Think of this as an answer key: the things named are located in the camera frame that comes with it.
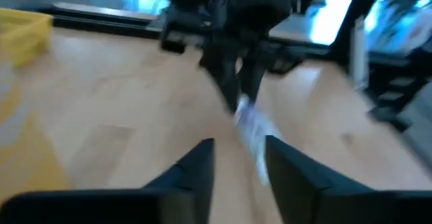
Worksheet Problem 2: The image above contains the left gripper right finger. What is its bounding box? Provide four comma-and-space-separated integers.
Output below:
265, 134, 432, 224

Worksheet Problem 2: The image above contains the yellow disinfecting wipes canister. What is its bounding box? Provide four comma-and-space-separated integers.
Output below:
0, 60, 74, 201

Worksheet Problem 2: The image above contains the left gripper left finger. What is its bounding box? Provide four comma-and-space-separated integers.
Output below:
0, 138, 216, 224

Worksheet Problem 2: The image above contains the small white toothpaste tube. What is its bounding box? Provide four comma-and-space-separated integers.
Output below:
234, 94, 283, 188

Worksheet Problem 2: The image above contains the yellow plastic basket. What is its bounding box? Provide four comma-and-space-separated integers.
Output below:
0, 7, 54, 68

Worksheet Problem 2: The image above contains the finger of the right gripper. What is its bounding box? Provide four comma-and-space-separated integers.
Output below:
198, 38, 242, 114
241, 45, 268, 102

